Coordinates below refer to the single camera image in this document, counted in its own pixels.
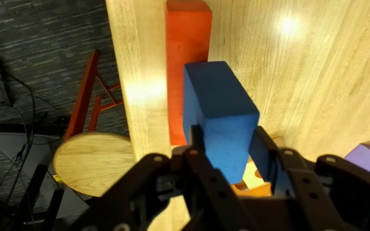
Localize wooden table black frame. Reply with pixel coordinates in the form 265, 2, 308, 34
104, 0, 370, 231

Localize tan block with round hole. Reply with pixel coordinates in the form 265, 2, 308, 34
240, 155, 267, 189

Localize tan notched block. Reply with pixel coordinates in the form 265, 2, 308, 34
229, 180, 273, 198

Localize wooden stool orange legs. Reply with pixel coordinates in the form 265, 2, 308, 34
51, 48, 136, 198

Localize black floor cables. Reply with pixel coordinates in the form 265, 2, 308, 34
0, 69, 39, 171

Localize blue foam cube block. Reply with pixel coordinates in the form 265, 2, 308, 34
181, 60, 260, 184

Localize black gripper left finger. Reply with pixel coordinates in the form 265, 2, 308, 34
68, 123, 254, 231

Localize black tripod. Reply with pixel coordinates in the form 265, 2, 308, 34
10, 162, 66, 231

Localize long orange-red foam block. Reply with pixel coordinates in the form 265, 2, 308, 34
164, 0, 213, 146

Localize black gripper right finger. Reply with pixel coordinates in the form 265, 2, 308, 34
247, 125, 370, 231

